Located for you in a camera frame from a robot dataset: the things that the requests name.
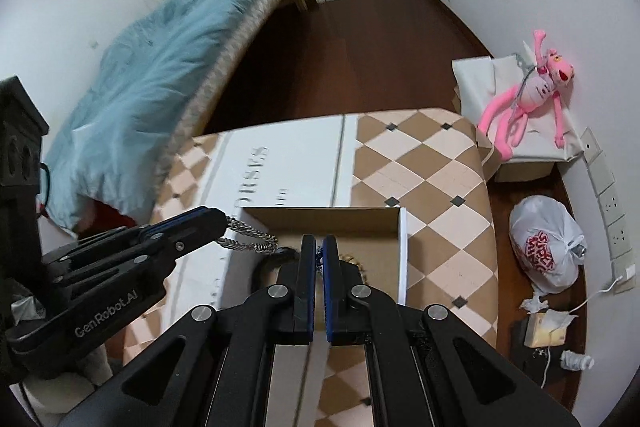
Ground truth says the white plastic bag red print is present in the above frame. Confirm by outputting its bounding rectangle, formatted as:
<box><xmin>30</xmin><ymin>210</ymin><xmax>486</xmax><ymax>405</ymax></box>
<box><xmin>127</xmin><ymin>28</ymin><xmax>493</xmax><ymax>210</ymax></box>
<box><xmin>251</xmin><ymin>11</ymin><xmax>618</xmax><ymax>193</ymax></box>
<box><xmin>509</xmin><ymin>195</ymin><xmax>587</xmax><ymax>295</ymax></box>

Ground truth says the gold chain necklace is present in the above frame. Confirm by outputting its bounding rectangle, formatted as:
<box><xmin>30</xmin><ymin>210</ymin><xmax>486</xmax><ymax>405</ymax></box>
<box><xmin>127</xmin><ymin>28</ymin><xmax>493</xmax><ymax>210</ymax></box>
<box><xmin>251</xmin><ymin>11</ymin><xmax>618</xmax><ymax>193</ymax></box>
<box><xmin>339</xmin><ymin>253</ymin><xmax>369</xmax><ymax>284</ymax></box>

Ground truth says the bed mattress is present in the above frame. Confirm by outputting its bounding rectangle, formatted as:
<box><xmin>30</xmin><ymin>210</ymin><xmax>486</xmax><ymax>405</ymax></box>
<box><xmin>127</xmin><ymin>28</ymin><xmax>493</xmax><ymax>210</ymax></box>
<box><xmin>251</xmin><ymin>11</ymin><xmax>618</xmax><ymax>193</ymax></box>
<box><xmin>152</xmin><ymin>0</ymin><xmax>297</xmax><ymax>210</ymax></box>

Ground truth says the red cloth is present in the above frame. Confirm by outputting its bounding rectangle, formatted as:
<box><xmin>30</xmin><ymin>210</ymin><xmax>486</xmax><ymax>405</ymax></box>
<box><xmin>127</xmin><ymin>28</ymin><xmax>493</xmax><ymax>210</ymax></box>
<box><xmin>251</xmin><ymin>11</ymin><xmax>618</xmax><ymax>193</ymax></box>
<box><xmin>80</xmin><ymin>201</ymin><xmax>137</xmax><ymax>229</ymax></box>

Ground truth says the yellow tissue box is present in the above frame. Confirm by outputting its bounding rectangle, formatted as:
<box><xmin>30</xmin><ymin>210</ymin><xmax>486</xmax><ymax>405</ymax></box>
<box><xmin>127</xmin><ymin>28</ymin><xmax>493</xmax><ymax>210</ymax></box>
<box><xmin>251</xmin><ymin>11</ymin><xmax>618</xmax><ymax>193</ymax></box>
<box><xmin>527</xmin><ymin>309</ymin><xmax>577</xmax><ymax>349</ymax></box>

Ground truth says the white charger cable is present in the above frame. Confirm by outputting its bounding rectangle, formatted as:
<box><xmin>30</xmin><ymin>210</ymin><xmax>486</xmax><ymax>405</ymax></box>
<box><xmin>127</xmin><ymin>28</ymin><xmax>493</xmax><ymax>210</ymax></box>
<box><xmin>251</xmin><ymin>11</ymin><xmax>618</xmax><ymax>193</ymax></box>
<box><xmin>540</xmin><ymin>273</ymin><xmax>627</xmax><ymax>384</ymax></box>

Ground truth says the crumpled white tissue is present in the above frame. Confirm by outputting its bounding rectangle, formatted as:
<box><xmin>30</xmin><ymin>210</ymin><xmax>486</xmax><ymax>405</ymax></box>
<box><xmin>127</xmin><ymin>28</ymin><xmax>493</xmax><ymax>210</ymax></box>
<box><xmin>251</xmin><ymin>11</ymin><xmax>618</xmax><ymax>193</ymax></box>
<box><xmin>520</xmin><ymin>291</ymin><xmax>549</xmax><ymax>314</ymax></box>

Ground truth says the crumpled white paper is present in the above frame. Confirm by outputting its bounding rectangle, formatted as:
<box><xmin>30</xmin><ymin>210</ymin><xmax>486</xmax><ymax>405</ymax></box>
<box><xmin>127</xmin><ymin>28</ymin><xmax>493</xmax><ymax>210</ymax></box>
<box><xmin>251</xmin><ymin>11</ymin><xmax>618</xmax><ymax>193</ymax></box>
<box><xmin>560</xmin><ymin>349</ymin><xmax>597</xmax><ymax>371</ymax></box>

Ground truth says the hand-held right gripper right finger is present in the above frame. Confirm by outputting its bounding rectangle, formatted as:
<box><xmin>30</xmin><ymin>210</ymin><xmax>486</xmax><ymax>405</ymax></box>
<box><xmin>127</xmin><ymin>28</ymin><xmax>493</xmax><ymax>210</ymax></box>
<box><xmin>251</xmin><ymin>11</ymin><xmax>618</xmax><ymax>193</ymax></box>
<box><xmin>322</xmin><ymin>235</ymin><xmax>582</xmax><ymax>427</ymax></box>

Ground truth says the silver chain necklace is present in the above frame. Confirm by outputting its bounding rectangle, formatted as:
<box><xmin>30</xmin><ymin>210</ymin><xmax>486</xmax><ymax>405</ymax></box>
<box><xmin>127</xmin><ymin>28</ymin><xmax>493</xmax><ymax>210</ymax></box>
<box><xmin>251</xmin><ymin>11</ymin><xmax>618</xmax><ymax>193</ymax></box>
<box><xmin>219</xmin><ymin>216</ymin><xmax>281</xmax><ymax>256</ymax></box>

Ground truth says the light blue fluffy blanket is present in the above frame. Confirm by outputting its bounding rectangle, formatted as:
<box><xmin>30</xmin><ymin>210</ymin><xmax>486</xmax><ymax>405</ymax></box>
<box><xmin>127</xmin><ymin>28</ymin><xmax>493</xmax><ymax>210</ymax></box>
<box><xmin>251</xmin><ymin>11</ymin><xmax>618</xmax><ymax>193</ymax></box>
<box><xmin>42</xmin><ymin>0</ymin><xmax>297</xmax><ymax>229</ymax></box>

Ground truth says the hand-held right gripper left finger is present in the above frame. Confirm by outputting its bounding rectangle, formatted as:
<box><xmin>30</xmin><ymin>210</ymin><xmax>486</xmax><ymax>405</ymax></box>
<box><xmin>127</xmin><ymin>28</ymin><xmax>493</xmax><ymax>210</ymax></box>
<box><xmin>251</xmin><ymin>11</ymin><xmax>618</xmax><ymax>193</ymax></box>
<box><xmin>57</xmin><ymin>234</ymin><xmax>318</xmax><ymax>427</ymax></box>

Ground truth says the white round container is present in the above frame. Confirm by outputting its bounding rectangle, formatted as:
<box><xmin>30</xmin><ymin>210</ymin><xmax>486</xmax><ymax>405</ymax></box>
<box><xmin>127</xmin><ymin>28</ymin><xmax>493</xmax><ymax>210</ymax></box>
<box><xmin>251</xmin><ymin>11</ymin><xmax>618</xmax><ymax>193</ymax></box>
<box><xmin>19</xmin><ymin>369</ymin><xmax>103</xmax><ymax>414</ymax></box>

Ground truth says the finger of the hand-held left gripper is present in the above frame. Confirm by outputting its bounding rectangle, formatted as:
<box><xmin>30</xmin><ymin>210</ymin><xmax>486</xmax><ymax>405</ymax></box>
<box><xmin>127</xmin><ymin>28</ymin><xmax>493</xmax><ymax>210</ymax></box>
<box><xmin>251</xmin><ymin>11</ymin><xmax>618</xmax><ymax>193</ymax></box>
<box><xmin>77</xmin><ymin>206</ymin><xmax>231</xmax><ymax>250</ymax></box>
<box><xmin>41</xmin><ymin>227</ymin><xmax>230</xmax><ymax>305</ymax></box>

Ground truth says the large flat white box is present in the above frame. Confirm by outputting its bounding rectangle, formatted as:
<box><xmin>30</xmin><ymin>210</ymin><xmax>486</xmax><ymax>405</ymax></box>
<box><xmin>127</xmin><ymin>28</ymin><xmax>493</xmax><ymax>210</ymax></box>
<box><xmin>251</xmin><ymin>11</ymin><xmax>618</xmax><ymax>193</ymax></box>
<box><xmin>149</xmin><ymin>113</ymin><xmax>360</xmax><ymax>315</ymax></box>

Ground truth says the pink plush toy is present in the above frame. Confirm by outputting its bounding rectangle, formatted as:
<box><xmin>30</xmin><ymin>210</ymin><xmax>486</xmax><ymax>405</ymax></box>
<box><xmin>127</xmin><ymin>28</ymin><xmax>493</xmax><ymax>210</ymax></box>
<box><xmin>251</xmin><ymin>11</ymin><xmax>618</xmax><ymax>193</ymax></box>
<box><xmin>476</xmin><ymin>29</ymin><xmax>576</xmax><ymax>160</ymax></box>

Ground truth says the checkered tablecloth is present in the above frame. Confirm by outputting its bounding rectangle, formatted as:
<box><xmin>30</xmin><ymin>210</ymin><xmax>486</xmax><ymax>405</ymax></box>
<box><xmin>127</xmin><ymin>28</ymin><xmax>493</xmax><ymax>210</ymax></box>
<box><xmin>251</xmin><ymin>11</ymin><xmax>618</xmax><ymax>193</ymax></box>
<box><xmin>122</xmin><ymin>108</ymin><xmax>499</xmax><ymax>427</ymax></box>

